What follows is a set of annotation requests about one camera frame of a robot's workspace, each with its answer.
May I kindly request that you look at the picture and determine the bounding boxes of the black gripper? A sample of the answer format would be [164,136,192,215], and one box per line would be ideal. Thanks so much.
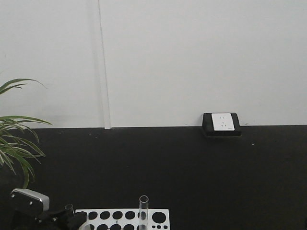
[12,209,87,230]

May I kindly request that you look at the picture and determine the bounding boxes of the short transparent test tube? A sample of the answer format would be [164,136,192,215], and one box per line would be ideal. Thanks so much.
[64,204,75,218]

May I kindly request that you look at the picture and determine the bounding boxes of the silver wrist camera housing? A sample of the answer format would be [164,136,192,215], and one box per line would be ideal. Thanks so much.
[11,188,50,217]

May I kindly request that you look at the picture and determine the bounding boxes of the green potted plant leaves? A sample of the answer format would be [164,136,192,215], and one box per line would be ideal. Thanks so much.
[0,79,53,189]

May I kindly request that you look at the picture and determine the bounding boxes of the tall transparent test tube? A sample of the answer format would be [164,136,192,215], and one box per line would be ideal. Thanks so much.
[139,195,149,230]

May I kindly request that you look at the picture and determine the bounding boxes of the white test tube rack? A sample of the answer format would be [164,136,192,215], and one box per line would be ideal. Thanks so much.
[75,208,171,230]

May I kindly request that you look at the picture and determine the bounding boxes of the white wall power socket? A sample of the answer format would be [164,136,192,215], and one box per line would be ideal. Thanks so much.
[211,113,235,131]

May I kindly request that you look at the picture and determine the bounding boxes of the white cable conduit strip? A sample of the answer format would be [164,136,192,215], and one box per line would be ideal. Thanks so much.
[97,0,111,129]

